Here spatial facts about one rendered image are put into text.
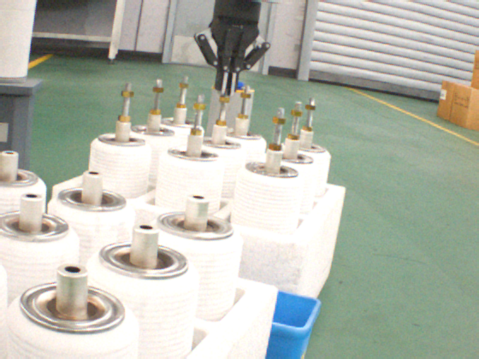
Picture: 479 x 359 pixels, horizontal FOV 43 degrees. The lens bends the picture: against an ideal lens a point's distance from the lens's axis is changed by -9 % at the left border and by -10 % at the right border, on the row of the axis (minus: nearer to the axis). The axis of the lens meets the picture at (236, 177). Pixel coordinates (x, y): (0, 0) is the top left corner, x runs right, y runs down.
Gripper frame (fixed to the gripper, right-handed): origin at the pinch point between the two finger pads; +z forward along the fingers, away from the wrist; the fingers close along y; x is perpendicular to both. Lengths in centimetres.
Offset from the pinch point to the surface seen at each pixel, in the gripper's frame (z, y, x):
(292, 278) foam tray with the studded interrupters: 21.8, -1.6, 27.1
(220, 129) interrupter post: 7.4, 0.4, 1.2
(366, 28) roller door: -24, -325, -437
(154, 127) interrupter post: 9.1, 9.0, -6.3
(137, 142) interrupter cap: 9.7, 14.5, 3.3
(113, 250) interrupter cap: 9, 28, 48
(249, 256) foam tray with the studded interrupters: 20.1, 3.1, 23.1
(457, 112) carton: 28, -298, -259
